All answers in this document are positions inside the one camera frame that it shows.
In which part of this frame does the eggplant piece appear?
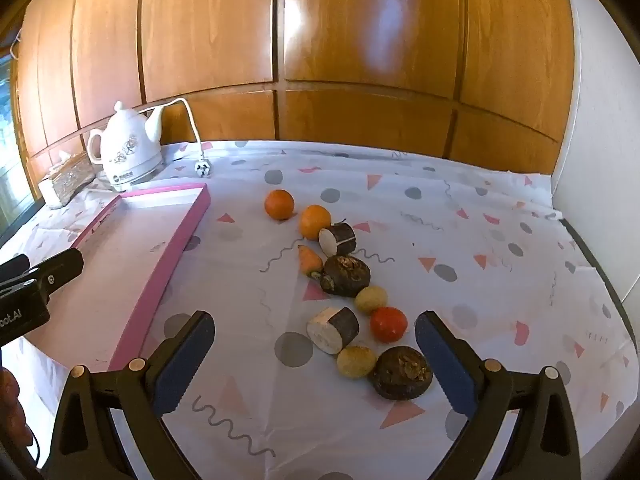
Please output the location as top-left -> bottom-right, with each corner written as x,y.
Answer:
306,306 -> 361,356

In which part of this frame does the person's left hand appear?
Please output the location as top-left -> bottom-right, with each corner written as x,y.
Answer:
0,367 -> 23,461

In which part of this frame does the patterned tissue box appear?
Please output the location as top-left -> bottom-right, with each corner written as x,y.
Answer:
39,152 -> 96,209

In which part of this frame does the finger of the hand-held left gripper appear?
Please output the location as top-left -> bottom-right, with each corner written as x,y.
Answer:
0,247 -> 85,306

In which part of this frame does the white ceramic electric kettle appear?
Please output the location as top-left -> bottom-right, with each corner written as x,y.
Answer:
87,101 -> 166,192

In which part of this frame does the dark-skinned cut yam piece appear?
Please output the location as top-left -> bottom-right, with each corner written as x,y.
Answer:
318,221 -> 357,258

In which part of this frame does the white patterned tablecloth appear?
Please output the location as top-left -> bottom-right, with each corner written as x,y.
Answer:
0,139 -> 638,480

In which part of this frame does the dark passion fruit on table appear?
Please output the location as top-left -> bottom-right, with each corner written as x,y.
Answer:
320,255 -> 372,297

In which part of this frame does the orange mandarin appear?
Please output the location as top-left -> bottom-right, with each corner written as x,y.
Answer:
264,189 -> 296,222
299,204 -> 333,241

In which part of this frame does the pink shallow tray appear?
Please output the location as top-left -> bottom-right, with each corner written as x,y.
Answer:
10,183 -> 211,376

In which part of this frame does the white power cord with plug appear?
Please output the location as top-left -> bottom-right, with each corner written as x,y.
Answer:
135,97 -> 213,179

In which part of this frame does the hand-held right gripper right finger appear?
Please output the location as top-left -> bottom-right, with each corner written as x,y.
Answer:
414,310 -> 583,480

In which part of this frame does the small orange carrot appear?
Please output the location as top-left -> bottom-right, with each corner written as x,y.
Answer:
298,245 -> 324,279

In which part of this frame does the wooden panelled wardrobe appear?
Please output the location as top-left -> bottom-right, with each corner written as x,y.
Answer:
12,0 -> 576,176

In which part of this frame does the red tomato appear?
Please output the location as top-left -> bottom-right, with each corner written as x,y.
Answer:
370,306 -> 408,344

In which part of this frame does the window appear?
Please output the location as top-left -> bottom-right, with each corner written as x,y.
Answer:
0,55 -> 38,241

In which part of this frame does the small yellow potato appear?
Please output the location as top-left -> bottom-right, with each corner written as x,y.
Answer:
336,345 -> 377,380
355,285 -> 389,313

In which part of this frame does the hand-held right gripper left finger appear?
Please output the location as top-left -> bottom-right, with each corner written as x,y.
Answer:
37,310 -> 217,480

